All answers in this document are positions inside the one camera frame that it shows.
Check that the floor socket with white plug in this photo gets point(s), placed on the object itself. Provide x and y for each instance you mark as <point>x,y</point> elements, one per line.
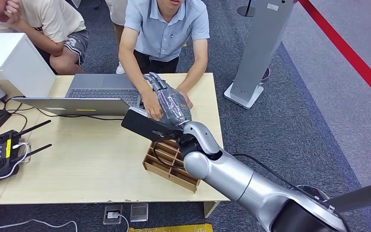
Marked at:
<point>112,214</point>

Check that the grey laptop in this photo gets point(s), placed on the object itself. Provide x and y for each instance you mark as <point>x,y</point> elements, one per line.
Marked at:
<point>99,85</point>

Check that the chrome stanchion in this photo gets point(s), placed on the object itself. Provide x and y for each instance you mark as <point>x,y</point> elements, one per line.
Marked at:
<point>364,193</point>

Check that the black stanchion base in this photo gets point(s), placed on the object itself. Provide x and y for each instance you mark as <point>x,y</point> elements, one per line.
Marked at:
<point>245,12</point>

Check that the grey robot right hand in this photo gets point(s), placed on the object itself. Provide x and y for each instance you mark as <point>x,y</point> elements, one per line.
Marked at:
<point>172,107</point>

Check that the person's left hand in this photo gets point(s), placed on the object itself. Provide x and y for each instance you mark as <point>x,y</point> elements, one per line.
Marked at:
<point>13,10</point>
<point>188,100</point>

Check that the grey kiosk stand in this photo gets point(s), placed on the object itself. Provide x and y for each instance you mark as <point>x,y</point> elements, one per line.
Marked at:
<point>262,41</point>

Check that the brown slotted card holder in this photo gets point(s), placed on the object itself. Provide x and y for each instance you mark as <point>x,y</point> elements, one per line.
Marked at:
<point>172,179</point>

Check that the red barrier strip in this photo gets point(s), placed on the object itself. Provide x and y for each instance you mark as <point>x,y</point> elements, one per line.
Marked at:
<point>345,49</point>

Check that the yellow sheet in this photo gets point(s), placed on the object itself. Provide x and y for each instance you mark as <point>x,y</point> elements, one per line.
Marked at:
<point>172,228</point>

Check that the person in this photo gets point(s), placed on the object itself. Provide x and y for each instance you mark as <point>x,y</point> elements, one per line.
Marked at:
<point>116,12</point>
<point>166,32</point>
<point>51,16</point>

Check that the person's left forearm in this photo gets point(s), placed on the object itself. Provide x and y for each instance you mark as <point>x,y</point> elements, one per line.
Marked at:
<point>38,38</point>
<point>193,75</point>

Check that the round dark stand base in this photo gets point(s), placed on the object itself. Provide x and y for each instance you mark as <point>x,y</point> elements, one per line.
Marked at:
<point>266,75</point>

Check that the person's right forearm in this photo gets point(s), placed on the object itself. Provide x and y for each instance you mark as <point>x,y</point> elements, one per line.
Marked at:
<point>134,75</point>

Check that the white box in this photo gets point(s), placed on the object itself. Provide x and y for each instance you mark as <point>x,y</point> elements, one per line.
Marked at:
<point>9,60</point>

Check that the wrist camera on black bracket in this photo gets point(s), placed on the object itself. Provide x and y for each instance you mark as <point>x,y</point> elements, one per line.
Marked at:
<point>140,126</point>

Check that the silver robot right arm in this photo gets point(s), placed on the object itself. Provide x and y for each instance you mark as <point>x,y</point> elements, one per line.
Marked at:
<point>230,176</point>

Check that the person's right hand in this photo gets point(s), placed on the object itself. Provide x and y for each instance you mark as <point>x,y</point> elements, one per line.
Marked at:
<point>150,104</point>

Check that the grey floor socket plate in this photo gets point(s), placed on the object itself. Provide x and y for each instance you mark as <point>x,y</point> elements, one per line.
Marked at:
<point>139,212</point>

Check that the black remote controller with antennas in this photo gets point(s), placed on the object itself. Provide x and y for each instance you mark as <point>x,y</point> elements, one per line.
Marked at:
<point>3,160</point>

